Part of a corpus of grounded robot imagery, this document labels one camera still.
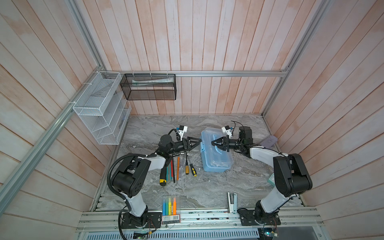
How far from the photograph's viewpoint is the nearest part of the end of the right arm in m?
0.73

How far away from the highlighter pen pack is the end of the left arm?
0.27 m

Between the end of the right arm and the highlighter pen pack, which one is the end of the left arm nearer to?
the end of the right arm

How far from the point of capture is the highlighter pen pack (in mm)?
731

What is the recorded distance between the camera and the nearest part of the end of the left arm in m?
0.71
